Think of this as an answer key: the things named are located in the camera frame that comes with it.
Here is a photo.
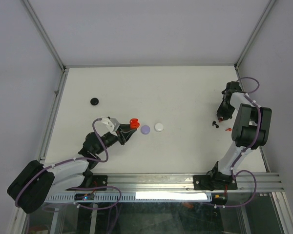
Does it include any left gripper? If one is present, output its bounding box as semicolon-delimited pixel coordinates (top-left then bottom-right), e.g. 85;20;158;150
95;124;136;155

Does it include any red earbud case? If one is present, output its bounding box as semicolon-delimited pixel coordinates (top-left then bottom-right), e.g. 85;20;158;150
129;118;140;129

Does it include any purple earbud case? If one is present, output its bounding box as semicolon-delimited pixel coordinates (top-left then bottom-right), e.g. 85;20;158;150
140;125;150;135

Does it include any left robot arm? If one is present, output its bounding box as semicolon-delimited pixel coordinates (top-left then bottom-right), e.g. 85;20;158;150
7;117;140;214

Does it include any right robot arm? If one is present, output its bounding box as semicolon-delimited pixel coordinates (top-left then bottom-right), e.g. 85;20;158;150
207;81;272;191

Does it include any black earbud case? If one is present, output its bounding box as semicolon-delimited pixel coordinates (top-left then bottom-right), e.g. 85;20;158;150
90;97;99;106

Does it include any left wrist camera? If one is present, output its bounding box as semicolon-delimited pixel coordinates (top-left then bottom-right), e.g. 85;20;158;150
100;117;120;136

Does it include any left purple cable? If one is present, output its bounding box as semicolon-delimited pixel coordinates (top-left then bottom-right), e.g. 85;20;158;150
16;117;122;234

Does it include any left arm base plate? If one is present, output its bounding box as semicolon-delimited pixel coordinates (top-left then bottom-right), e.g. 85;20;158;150
67;175;108;191

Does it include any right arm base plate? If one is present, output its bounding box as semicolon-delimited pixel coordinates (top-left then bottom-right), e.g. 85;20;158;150
193;175;238;191

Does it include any slotted cable duct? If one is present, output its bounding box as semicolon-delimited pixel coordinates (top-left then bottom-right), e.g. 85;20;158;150
45;192;212;203

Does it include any aluminium mounting rail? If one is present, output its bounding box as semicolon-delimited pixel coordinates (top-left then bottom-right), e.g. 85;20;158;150
48;172;283;195

